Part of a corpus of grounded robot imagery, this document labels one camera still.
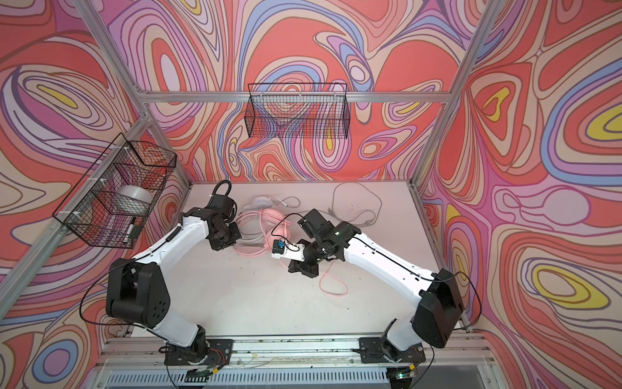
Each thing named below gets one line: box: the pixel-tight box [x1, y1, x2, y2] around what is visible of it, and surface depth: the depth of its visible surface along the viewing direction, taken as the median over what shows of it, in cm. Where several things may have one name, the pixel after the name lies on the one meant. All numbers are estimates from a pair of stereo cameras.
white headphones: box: [238, 196, 273, 244], surface depth 98 cm
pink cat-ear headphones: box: [233, 208, 292, 258], surface depth 87 cm
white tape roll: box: [114, 184, 154, 217], surface depth 74 cm
